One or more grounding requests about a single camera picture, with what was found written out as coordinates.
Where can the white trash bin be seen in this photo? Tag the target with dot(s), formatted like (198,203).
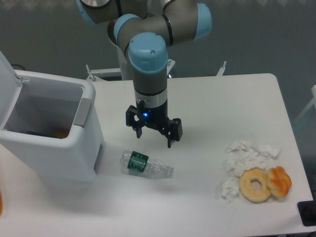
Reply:
(49,103)

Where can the crumpled white tissue top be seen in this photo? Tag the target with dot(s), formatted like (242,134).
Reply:
(266,150)

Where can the white frame at right edge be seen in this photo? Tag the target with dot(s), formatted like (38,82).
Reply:
(306,114)

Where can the clear plastic bottle green label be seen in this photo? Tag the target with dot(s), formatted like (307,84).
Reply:
(141,165)

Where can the plain ring donut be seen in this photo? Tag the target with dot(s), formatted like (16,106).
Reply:
(253,185)

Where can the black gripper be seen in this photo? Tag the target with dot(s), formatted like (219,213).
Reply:
(154,118)

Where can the white trash bin lid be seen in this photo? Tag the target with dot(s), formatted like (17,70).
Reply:
(10,88)

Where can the crumpled white tissue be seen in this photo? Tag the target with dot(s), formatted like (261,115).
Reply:
(238,164)
(230,189)
(266,150)

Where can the black device at table edge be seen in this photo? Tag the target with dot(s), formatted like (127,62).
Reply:
(307,211)

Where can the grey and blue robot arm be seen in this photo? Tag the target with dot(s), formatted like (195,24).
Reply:
(180,21)

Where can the orange glazed twisted bun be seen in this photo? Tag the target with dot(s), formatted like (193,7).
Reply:
(278,181)

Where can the white table bracket right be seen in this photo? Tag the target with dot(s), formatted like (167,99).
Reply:
(222,69)

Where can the orange object at left edge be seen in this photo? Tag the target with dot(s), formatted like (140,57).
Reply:
(1,201)

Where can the crumpled white tissue middle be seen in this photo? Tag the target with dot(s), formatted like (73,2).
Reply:
(238,164)

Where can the orange item inside bin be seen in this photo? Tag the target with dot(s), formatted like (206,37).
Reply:
(60,134)

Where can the crumpled white tissue bottom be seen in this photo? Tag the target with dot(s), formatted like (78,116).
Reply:
(230,189)

